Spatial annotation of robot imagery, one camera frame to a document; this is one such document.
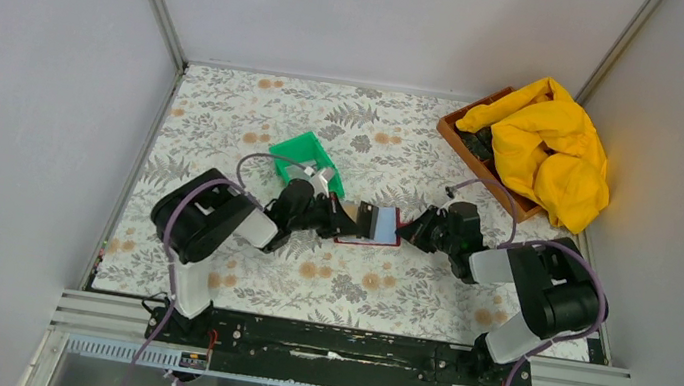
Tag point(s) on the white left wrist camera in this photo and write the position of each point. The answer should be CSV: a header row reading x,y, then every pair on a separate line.
x,y
319,178

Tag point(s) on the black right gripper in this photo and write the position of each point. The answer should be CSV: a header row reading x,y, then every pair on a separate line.
x,y
415,233

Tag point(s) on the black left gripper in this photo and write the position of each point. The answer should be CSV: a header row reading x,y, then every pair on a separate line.
x,y
336,220

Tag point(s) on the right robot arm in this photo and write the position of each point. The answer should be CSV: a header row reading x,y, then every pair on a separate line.
x,y
558,294

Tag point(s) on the dark items in tray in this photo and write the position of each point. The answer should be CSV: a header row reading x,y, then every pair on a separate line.
x,y
479,144

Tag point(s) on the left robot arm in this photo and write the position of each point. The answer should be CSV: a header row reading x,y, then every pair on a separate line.
x,y
194,221

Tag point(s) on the yellow cloth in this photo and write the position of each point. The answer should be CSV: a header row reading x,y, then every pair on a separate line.
x,y
546,149

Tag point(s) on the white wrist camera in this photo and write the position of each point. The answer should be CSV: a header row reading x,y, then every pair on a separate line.
x,y
319,178
451,196

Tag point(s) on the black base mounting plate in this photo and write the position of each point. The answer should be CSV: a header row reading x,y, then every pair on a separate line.
x,y
272,348

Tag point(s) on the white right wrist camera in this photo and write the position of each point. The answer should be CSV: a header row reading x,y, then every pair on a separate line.
x,y
451,196

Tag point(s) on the brown wooden tray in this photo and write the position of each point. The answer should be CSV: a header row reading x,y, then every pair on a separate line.
x,y
482,164

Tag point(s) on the black VIP credit card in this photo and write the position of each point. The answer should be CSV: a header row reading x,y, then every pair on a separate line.
x,y
366,222

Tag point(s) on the green plastic bin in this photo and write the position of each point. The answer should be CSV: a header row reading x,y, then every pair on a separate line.
x,y
307,150

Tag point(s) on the red leather card holder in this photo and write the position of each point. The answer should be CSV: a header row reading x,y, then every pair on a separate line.
x,y
353,241

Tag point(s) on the floral patterned table mat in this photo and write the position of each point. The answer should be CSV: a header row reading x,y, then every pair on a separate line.
x,y
388,151

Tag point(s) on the gold credit card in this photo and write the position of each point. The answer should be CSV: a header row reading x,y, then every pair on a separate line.
x,y
351,209

